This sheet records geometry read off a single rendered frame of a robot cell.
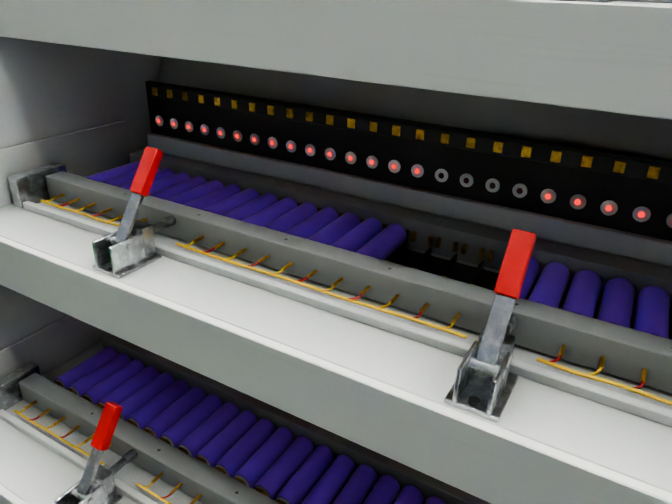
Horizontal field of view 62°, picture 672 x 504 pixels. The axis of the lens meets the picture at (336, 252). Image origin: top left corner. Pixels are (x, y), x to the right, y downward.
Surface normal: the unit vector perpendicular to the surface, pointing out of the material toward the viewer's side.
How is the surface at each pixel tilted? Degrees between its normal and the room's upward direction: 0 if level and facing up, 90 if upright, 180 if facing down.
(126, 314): 110
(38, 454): 20
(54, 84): 90
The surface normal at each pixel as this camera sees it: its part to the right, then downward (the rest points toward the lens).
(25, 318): 0.86, 0.24
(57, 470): 0.03, -0.90
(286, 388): -0.51, 0.37
